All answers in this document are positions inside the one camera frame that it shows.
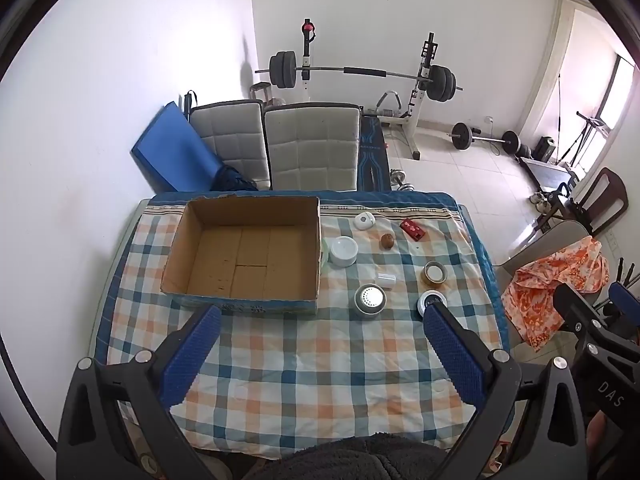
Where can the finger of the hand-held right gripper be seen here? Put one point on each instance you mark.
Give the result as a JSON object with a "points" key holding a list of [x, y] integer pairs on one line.
{"points": [[626, 299], [577, 310]]}

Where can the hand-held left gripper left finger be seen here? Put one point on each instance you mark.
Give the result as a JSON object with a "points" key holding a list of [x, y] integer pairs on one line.
{"points": [[192, 355]]}

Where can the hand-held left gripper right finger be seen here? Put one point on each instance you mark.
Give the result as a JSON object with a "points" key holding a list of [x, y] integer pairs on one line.
{"points": [[455, 355]]}

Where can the white round tin black label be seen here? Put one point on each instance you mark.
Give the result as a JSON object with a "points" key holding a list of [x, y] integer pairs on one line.
{"points": [[429, 300]]}

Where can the amber jar with white lid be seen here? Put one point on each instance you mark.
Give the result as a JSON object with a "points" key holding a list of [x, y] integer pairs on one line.
{"points": [[435, 273]]}

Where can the grey jar with silver top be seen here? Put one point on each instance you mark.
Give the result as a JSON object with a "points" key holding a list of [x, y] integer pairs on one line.
{"points": [[370, 300]]}

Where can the small white cylinder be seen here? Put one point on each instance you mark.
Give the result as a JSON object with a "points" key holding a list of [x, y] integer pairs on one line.
{"points": [[386, 280]]}

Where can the cardboard box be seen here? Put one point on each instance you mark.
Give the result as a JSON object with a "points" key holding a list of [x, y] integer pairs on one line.
{"points": [[245, 260]]}

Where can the white round container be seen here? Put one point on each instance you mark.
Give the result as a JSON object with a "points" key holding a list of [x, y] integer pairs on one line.
{"points": [[343, 251]]}

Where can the white earbuds case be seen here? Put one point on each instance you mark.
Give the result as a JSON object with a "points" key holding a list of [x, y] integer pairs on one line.
{"points": [[365, 221]]}

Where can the person's right hand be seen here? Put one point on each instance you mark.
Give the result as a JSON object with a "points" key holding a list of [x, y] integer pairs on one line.
{"points": [[597, 440]]}

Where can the orange floral cloth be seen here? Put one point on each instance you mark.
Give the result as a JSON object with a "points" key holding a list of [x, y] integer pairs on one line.
{"points": [[545, 280]]}

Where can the brown wooden chair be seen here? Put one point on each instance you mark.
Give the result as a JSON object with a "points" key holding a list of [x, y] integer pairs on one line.
{"points": [[607, 195]]}

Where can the pair of white shoes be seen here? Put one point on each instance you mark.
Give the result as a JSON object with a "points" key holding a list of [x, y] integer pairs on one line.
{"points": [[540, 198]]}

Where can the plaid tablecloth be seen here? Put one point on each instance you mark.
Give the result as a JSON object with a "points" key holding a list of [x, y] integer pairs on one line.
{"points": [[320, 360]]}

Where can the brown walnut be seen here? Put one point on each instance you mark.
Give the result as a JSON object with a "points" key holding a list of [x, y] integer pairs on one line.
{"points": [[387, 241]]}

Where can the small red box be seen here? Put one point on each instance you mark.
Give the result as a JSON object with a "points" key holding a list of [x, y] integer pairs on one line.
{"points": [[413, 229]]}

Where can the dark fleece garment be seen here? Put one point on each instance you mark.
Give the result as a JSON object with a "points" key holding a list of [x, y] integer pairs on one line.
{"points": [[345, 460]]}

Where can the black tripod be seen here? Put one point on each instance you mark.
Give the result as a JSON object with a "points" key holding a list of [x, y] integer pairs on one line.
{"points": [[582, 135]]}

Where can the dark blue bag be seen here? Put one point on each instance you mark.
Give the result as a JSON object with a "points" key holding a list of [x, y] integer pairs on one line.
{"points": [[232, 179]]}

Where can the chrome dumbbell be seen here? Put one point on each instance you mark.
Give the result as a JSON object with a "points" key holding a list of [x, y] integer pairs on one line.
{"points": [[402, 180]]}

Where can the blue folded mat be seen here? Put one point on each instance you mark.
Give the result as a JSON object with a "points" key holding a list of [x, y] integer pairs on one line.
{"points": [[172, 150]]}

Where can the small barbell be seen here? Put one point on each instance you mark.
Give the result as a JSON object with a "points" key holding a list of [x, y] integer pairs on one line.
{"points": [[462, 136]]}

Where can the black weight bench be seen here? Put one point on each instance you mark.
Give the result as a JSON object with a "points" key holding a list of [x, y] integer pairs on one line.
{"points": [[374, 160]]}

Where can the grey padded chair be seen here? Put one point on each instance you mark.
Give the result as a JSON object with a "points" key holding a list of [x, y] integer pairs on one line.
{"points": [[232, 142], [312, 147]]}

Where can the white barbell rack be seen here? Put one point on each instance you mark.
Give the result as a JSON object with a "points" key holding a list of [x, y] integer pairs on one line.
{"points": [[422, 105]]}

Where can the small metal stool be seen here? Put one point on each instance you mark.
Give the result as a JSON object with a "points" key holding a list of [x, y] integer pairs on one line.
{"points": [[261, 91]]}

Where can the large barbell with black plates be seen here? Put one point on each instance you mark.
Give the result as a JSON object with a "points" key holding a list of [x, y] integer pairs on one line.
{"points": [[282, 71]]}

